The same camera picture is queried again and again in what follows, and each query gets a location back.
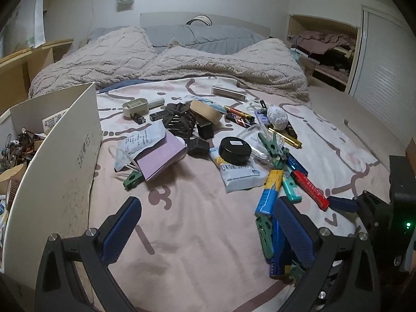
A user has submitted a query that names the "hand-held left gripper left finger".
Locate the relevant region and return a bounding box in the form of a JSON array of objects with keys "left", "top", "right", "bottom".
[{"left": 35, "top": 197, "right": 142, "bottom": 312}]

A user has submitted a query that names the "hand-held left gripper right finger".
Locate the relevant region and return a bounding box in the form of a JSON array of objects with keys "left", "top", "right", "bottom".
[{"left": 274, "top": 197, "right": 381, "bottom": 312}]

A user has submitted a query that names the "white storage box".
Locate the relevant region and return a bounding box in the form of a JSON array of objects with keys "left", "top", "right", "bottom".
[{"left": 0, "top": 82, "right": 104, "bottom": 274}]

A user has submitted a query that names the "blue plastic strip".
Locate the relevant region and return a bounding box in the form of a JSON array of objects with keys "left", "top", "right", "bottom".
[{"left": 270, "top": 218, "right": 295, "bottom": 278}]

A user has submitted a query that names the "green clothespin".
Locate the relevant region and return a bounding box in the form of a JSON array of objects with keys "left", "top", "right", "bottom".
[
  {"left": 256, "top": 216, "right": 275, "bottom": 259},
  {"left": 123, "top": 171, "right": 144, "bottom": 191},
  {"left": 258, "top": 132, "right": 287, "bottom": 166}
]

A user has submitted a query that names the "teal lighter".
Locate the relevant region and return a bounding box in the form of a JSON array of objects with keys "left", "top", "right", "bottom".
[{"left": 282, "top": 172, "right": 301, "bottom": 202}]

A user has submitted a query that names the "blue yellow tube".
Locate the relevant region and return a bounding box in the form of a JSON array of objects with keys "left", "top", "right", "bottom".
[{"left": 254, "top": 169, "right": 285, "bottom": 217}]

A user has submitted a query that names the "metal back scratcher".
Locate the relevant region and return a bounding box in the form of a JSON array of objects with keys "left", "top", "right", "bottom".
[{"left": 343, "top": 119, "right": 378, "bottom": 160}]

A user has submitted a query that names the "white face mask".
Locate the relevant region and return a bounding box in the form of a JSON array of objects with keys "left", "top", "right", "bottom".
[{"left": 109, "top": 146, "right": 137, "bottom": 173}]

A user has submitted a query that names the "white wipes packet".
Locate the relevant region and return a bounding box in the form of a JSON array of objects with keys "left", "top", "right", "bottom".
[{"left": 210, "top": 148, "right": 267, "bottom": 193}]

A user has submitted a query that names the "printed cartoon bed sheet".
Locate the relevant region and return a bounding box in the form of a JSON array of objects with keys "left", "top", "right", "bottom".
[{"left": 75, "top": 76, "right": 391, "bottom": 312}]

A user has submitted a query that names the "black gold tube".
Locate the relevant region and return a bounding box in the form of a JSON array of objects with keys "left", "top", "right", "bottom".
[{"left": 268, "top": 123, "right": 302, "bottom": 148}]

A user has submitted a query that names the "purple notepad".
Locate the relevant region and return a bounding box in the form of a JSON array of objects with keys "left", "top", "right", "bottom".
[{"left": 133, "top": 132, "right": 188, "bottom": 182}]

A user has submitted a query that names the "white louvered closet door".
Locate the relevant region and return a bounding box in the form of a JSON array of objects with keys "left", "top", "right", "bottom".
[{"left": 348, "top": 5, "right": 416, "bottom": 137}]

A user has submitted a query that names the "white plastic mask packet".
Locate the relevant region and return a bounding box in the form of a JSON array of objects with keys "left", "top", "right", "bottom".
[{"left": 118, "top": 123, "right": 167, "bottom": 155}]

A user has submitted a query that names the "black round jar lid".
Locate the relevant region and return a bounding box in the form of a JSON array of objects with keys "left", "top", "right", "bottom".
[{"left": 218, "top": 136, "right": 252, "bottom": 166}]

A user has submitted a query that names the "clear plastic case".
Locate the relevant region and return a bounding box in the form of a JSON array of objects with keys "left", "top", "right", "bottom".
[{"left": 236, "top": 125, "right": 277, "bottom": 163}]

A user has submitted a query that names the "grey yarn ball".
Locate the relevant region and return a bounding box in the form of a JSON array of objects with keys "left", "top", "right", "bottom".
[{"left": 266, "top": 105, "right": 288, "bottom": 131}]

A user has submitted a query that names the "small black box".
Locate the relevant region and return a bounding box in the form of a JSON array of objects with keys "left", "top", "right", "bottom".
[
  {"left": 187, "top": 136, "right": 209, "bottom": 157},
  {"left": 197, "top": 119, "right": 215, "bottom": 139}
]

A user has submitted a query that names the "small purple bottle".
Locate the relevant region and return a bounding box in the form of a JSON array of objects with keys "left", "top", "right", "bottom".
[{"left": 254, "top": 109, "right": 270, "bottom": 127}]

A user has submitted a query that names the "black hair claw clip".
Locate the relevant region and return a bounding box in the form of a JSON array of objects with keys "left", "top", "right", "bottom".
[{"left": 162, "top": 102, "right": 197, "bottom": 137}]

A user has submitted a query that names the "black orange snack bar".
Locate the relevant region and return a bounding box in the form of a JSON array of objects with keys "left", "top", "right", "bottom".
[{"left": 224, "top": 105, "right": 256, "bottom": 127}]

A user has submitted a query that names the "white labelled box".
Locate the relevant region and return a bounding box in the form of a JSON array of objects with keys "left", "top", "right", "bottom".
[{"left": 42, "top": 110, "right": 70, "bottom": 134}]

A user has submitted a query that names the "cardboard box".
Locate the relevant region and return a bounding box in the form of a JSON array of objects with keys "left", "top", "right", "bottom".
[{"left": 301, "top": 55, "right": 316, "bottom": 79}]

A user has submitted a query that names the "pile of clothes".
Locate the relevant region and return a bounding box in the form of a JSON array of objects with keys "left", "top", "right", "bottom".
[{"left": 289, "top": 30, "right": 358, "bottom": 56}]

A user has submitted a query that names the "dark blue cloth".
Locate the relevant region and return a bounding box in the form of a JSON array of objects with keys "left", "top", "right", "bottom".
[{"left": 97, "top": 80, "right": 141, "bottom": 93}]

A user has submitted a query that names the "silver metal bar case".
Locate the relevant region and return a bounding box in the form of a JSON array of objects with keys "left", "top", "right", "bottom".
[{"left": 211, "top": 85, "right": 248, "bottom": 102}]

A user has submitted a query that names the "beige fluffy blanket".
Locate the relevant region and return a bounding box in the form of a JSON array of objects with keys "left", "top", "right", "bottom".
[{"left": 29, "top": 26, "right": 311, "bottom": 106}]

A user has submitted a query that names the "wooden shelf unit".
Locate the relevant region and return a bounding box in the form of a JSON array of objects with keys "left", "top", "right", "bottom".
[{"left": 0, "top": 38, "right": 75, "bottom": 114}]

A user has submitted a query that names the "white headboard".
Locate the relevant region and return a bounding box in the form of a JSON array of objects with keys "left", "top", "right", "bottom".
[{"left": 140, "top": 12, "right": 271, "bottom": 38}]

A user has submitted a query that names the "white black cap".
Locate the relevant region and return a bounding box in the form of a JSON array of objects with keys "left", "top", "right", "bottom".
[{"left": 186, "top": 15, "right": 212, "bottom": 27}]

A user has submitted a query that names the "white tote bag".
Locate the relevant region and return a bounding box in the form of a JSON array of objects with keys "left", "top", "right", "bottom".
[{"left": 6, "top": 0, "right": 46, "bottom": 49}]

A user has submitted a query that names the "beige tape ring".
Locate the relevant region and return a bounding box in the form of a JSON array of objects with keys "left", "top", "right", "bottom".
[{"left": 189, "top": 100, "right": 223, "bottom": 126}]

